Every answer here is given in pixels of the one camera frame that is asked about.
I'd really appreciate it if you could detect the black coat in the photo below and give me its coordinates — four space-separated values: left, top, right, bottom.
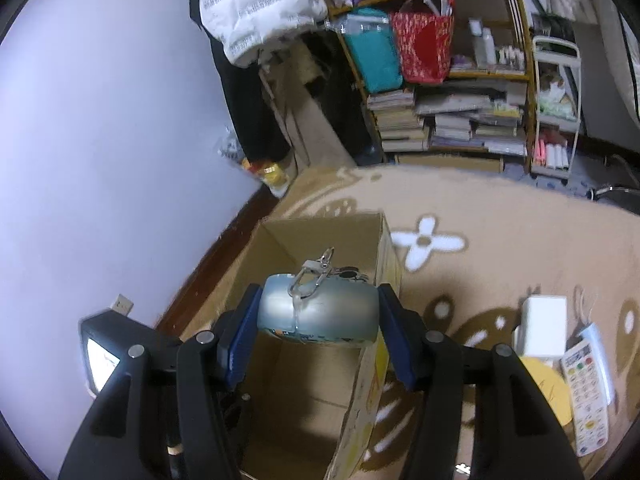
189 0 291 162

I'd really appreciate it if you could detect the yellow oval case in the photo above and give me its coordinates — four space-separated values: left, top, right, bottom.
521 356 573 426

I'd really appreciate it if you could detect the teal bag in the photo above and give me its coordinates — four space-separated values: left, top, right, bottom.
341 8 402 93

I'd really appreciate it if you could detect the wooden bookshelf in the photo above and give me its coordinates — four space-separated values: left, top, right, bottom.
326 0 534 157

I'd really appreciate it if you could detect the white remote control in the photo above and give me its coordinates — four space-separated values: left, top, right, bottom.
561 340 608 457

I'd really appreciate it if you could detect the plastic bag of snacks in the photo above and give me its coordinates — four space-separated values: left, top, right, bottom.
217 127 296 198

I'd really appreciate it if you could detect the round tin keychain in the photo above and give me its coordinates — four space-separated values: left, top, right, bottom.
257 247 380 347

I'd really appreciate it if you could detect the open cardboard box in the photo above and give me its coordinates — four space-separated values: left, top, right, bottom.
211 212 401 479

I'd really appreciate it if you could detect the white rolling cart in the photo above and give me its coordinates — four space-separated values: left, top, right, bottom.
530 35 582 185

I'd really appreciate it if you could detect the light blue power bank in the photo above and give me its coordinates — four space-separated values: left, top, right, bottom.
579 323 615 405

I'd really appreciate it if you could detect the white box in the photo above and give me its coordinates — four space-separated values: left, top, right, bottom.
514 295 567 360

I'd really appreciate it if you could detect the beige patterned blanket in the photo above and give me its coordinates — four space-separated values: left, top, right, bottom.
192 166 639 479

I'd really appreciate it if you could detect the white puffer jacket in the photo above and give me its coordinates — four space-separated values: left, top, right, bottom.
198 0 328 67

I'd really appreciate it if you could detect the wall socket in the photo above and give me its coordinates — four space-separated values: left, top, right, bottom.
111 294 134 316

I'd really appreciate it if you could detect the red gift bag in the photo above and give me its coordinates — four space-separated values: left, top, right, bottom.
390 0 454 84

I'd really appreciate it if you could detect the stack of books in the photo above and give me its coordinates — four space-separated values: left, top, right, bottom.
366 88 428 153

